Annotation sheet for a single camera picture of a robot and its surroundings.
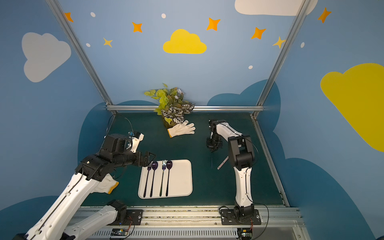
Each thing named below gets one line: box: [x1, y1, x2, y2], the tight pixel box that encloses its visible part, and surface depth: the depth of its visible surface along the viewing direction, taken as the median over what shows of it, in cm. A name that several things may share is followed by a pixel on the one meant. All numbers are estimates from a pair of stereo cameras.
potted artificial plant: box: [144, 83, 196, 128], surface depth 98 cm
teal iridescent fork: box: [159, 159, 167, 197], surface depth 94 cm
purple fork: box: [143, 166, 152, 198], surface depth 86 cm
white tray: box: [138, 159, 193, 199], surface depth 88 cm
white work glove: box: [167, 120, 196, 138], surface depth 113 cm
